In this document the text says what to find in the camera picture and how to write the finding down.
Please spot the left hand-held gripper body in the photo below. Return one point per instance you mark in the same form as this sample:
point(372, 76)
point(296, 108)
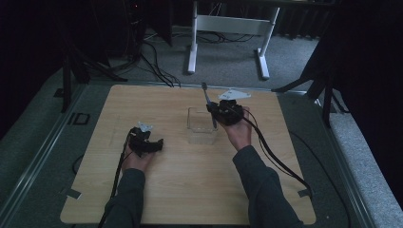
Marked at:
point(139, 139)

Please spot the person's left hand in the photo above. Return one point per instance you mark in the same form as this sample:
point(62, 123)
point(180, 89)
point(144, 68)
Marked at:
point(135, 161)

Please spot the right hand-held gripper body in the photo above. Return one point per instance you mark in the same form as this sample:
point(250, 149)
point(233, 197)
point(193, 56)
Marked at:
point(229, 110)

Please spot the person's right hand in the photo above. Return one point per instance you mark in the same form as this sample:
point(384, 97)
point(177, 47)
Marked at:
point(239, 134)

